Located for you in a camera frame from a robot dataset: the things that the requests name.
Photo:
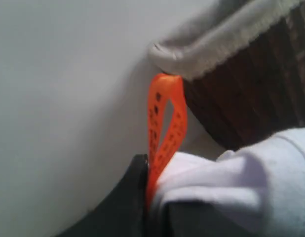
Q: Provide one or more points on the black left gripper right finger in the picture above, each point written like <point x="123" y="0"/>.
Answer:
<point x="199" y="219"/>

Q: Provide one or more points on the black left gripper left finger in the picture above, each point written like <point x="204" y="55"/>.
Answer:
<point x="122" y="212"/>

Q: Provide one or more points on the white t-shirt red lettering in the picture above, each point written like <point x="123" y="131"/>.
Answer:
<point x="260" y="187"/>

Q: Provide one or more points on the dark red wicker basket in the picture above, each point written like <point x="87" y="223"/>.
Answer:
<point x="258" y="91"/>

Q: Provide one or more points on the grey lace-trimmed basket liner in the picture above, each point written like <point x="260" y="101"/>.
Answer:
<point x="219" y="31"/>

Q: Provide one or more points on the orange perforated tag loop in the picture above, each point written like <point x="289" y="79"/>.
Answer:
<point x="167" y="126"/>

